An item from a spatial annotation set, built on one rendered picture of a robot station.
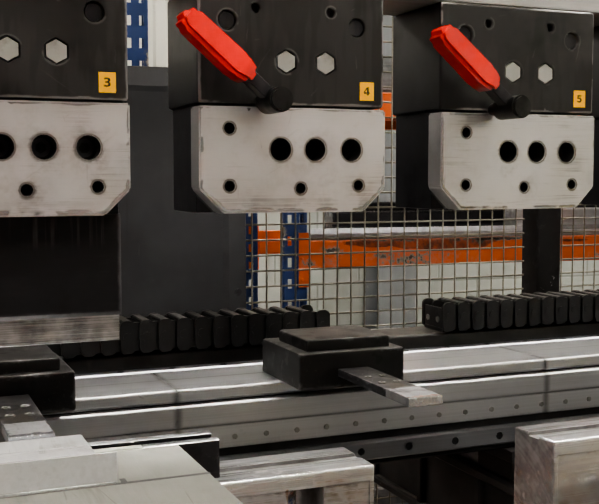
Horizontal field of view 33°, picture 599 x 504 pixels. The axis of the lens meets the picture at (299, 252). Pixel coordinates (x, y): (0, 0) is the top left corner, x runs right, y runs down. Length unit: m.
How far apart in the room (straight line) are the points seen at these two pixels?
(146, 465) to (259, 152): 0.24
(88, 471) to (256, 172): 0.24
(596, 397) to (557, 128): 0.50
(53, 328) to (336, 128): 0.26
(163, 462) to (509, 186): 0.36
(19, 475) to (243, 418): 0.43
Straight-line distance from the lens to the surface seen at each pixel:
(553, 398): 1.25
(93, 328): 0.76
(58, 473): 0.68
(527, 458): 0.95
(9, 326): 0.75
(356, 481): 0.82
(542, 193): 0.86
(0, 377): 0.94
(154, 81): 1.29
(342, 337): 1.05
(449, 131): 0.81
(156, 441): 0.79
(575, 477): 0.94
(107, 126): 0.71
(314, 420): 1.09
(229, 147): 0.73
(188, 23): 0.69
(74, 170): 0.70
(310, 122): 0.76
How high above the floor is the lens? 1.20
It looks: 4 degrees down
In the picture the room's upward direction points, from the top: straight up
